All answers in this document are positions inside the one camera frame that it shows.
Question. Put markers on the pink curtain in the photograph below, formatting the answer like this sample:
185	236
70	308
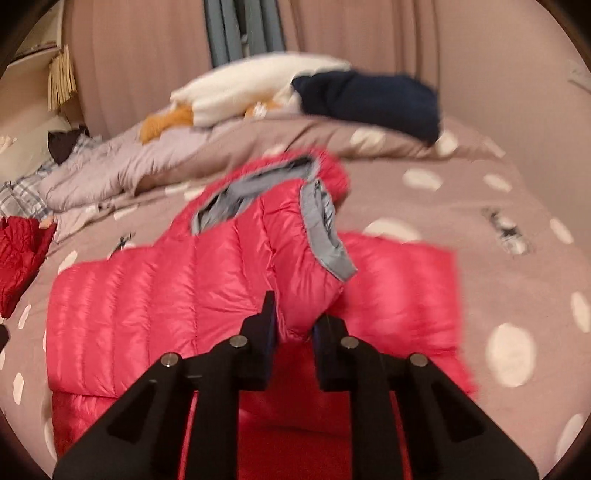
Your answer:
138	55

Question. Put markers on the straw tassel hanging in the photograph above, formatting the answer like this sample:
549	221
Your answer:
62	78

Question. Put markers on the lavender grey quilt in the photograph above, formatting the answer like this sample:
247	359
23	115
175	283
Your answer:
115	166

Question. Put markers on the red down jacket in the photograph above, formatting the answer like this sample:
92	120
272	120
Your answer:
184	286

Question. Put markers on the cream pillow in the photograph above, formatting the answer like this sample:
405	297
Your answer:
27	143

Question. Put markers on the dotted taupe bed sheet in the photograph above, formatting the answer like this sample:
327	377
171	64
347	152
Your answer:
461	207

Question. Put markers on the dark brown cloth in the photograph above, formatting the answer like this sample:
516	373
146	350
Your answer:
64	143

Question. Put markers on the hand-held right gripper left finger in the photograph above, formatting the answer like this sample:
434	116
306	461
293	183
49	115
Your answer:
257	353

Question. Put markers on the navy blue garment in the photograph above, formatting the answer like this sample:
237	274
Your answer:
369	101

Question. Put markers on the plaid pillow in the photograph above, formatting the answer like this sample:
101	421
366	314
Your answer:
18	196

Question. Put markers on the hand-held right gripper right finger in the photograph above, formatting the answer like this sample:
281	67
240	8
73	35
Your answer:
330	357

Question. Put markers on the white goose plush toy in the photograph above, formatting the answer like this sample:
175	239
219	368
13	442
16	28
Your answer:
231	87

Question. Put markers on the blue-grey curtain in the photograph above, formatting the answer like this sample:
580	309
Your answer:
231	27

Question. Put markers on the dark red garment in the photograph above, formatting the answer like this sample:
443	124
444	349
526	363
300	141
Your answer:
23	254

